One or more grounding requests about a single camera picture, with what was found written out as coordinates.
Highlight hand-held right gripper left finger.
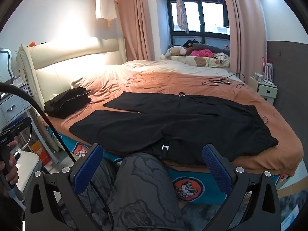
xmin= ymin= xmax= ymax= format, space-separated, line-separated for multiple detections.
xmin=24 ymin=144 xmax=113 ymax=231

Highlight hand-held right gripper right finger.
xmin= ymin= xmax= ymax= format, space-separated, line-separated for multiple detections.
xmin=202 ymin=144 xmax=282 ymax=231

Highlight black pants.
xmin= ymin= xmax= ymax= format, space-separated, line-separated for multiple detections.
xmin=69 ymin=92 xmax=279 ymax=166

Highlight person's left forearm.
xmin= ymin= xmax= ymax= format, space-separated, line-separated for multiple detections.
xmin=0 ymin=185 xmax=24 ymax=231

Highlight person's leg in grey pants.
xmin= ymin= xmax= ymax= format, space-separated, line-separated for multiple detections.
xmin=79 ymin=152 xmax=190 ymax=231

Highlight person's left hand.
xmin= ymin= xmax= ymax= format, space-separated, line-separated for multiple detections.
xmin=5 ymin=141 xmax=19 ymax=187

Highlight orange box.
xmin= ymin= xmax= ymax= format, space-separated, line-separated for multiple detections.
xmin=30 ymin=141 xmax=51 ymax=163

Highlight white chair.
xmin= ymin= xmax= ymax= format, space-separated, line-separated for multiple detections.
xmin=12 ymin=150 xmax=41 ymax=193

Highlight stack of folded black clothes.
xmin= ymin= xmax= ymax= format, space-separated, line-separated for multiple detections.
xmin=44 ymin=88 xmax=92 ymax=119

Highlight white framed mirror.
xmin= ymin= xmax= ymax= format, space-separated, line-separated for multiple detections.
xmin=0 ymin=47 xmax=13 ymax=83

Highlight dark fuzzy rug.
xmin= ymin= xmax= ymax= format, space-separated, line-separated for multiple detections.
xmin=277 ymin=190 xmax=306 ymax=231

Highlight cream padded headboard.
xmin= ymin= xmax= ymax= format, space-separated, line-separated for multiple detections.
xmin=16 ymin=37 xmax=127 ymax=106

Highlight white nightstand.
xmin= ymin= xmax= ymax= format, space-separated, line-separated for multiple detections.
xmin=248 ymin=76 xmax=278 ymax=105

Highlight orange blanket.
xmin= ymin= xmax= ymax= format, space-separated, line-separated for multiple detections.
xmin=47 ymin=71 xmax=304 ymax=177

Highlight bear print quilt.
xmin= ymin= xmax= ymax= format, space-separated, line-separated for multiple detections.
xmin=168 ymin=53 xmax=231 ymax=68

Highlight cream blanket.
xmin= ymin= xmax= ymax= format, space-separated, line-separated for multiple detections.
xmin=123 ymin=60 xmax=242 ymax=82

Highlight pink cloth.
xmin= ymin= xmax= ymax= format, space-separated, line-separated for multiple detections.
xmin=190 ymin=49 xmax=212 ymax=58

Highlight grey pillow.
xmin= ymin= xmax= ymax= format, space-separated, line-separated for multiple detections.
xmin=191 ymin=42 xmax=231 ymax=53

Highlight beige plush toy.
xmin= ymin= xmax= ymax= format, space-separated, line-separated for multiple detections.
xmin=161 ymin=45 xmax=188 ymax=60

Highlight black plush toy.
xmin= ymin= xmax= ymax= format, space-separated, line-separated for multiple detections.
xmin=182 ymin=39 xmax=201 ymax=49

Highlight pink curtain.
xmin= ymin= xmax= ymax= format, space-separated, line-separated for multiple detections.
xmin=115 ymin=0 xmax=162 ymax=62
xmin=220 ymin=0 xmax=267 ymax=76

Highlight dark hanging garment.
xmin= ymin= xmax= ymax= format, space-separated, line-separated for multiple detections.
xmin=223 ymin=3 xmax=230 ymax=27

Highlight white hanging garment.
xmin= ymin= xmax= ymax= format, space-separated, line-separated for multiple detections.
xmin=95 ymin=0 xmax=118 ymax=21

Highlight floral hanging garment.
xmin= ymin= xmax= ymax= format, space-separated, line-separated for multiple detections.
xmin=176 ymin=0 xmax=189 ymax=34

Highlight thick black cable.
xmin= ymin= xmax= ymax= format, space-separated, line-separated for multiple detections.
xmin=0 ymin=82 xmax=83 ymax=160

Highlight black cable bundle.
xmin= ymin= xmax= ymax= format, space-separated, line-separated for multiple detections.
xmin=202 ymin=73 xmax=246 ymax=89

